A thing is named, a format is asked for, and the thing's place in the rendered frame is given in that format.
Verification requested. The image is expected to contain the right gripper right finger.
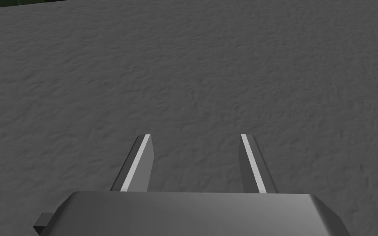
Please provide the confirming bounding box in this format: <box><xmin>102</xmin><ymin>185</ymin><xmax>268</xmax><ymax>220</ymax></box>
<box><xmin>238</xmin><ymin>134</ymin><xmax>278</xmax><ymax>194</ymax></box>

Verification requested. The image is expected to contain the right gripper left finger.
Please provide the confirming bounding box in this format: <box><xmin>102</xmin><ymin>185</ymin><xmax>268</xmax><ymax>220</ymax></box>
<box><xmin>110</xmin><ymin>134</ymin><xmax>155</xmax><ymax>193</ymax></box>

